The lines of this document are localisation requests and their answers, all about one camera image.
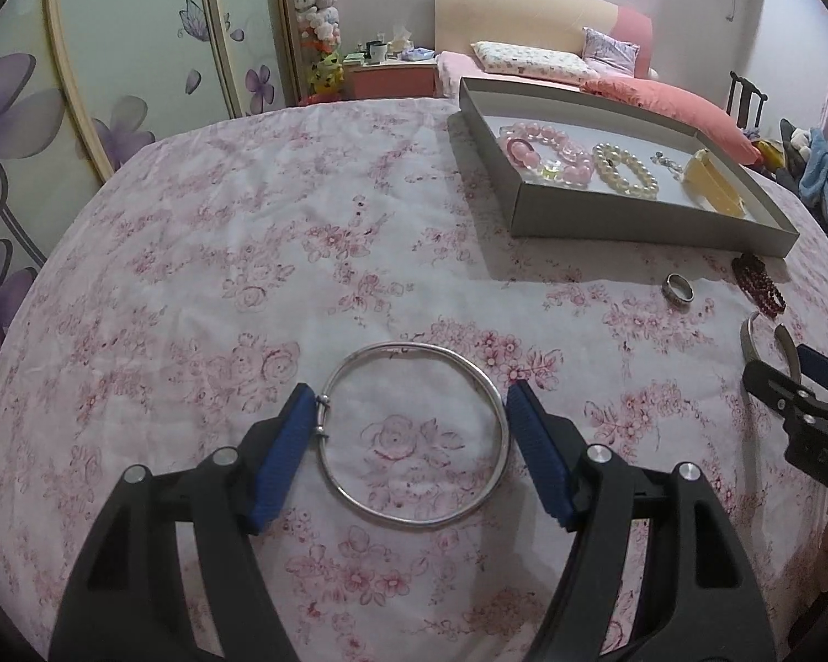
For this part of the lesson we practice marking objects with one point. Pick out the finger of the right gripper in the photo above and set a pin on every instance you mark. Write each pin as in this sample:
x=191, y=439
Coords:
x=824, y=368

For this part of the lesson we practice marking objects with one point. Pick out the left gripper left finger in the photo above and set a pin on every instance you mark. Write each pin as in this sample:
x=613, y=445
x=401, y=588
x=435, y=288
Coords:
x=124, y=599

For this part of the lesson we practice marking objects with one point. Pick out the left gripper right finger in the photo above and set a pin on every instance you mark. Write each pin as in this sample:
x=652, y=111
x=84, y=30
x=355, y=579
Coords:
x=699, y=598

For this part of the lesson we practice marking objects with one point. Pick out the cream yellow wristwatch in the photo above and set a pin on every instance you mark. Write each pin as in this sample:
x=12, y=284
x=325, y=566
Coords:
x=702, y=178

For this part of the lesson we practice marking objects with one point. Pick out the small silver charm earrings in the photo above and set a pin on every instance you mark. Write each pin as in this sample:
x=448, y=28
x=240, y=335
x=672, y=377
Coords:
x=674, y=168

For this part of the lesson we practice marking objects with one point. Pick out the thin silver bangle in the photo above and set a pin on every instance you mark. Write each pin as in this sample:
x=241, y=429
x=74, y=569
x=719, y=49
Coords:
x=473, y=372

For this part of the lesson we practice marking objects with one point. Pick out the dark wooden chair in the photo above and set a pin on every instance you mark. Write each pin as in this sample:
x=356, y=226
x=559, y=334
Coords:
x=745, y=102

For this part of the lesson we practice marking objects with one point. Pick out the folded salmon quilt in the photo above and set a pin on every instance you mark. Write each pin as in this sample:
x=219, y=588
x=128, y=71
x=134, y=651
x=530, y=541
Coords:
x=680, y=105

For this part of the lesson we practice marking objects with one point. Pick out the grey shallow tray box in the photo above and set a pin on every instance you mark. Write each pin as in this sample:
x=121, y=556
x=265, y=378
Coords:
x=565, y=164

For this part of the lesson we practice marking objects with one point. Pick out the small purple pillow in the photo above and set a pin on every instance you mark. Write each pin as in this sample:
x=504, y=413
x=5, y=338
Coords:
x=608, y=55

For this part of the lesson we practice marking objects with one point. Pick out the pink floral bedsheet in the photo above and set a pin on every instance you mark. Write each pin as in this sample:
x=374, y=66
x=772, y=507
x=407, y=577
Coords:
x=221, y=267

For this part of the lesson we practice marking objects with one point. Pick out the floral white pillow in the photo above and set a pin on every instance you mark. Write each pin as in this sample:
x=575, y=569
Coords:
x=530, y=62

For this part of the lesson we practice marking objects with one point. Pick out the pink nightstand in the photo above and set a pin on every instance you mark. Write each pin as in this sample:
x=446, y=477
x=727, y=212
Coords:
x=392, y=80

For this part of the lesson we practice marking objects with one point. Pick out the cream pink headboard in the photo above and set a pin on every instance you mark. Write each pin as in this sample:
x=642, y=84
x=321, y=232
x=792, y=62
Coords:
x=552, y=24

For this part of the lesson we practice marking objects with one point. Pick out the sliding wardrobe with flowers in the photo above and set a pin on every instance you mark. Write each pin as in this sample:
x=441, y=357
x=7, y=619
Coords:
x=85, y=84

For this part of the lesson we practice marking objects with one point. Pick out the plush toy stack tube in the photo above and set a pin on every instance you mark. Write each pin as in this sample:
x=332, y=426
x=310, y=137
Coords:
x=318, y=49

